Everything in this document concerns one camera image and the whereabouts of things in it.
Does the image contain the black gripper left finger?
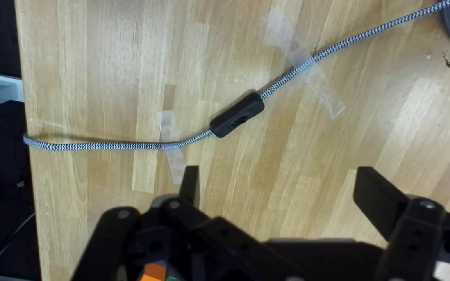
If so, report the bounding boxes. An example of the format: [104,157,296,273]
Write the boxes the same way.
[179,165,201,206]

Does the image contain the grey braided lamp cable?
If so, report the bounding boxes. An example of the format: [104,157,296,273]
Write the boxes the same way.
[23,0,450,152]

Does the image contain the small clear tape strip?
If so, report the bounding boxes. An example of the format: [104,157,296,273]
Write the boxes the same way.
[160,110,187,185]

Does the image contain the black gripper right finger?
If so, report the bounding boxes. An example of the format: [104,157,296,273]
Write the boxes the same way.
[354,166,410,238]

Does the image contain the black inline cord switch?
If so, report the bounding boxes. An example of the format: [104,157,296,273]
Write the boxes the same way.
[210,92,265,137]

